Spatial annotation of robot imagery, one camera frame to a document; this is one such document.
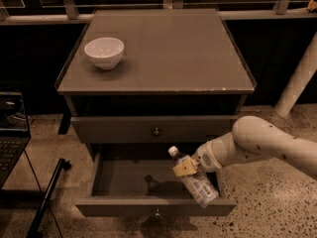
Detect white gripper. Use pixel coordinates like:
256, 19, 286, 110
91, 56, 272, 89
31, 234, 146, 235
172, 141, 223, 178

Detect grey drawer cabinet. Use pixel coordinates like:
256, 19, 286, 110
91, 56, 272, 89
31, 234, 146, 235
53, 8, 258, 218

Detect white ceramic bowl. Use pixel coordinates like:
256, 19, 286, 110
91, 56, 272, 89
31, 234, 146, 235
84, 38, 125, 70

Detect black laptop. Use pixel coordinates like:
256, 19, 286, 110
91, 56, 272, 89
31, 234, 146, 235
0, 82, 31, 188

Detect plastic bottle with label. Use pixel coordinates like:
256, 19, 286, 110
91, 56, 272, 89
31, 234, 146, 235
168, 146, 219, 208

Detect white diagonal pole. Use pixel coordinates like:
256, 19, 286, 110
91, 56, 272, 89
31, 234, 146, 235
273, 33, 317, 117

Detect black stand pole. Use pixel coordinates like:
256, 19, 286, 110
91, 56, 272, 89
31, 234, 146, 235
26, 159, 71, 238

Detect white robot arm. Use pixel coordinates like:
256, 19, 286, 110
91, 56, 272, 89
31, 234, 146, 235
168, 116, 317, 179

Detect open middle drawer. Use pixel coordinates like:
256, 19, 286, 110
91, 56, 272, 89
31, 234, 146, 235
76, 143, 236, 217

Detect closed top drawer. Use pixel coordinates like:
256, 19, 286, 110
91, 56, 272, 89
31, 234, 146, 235
71, 115, 238, 144

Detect metal window railing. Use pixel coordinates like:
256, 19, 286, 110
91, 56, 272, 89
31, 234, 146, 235
0, 0, 317, 25

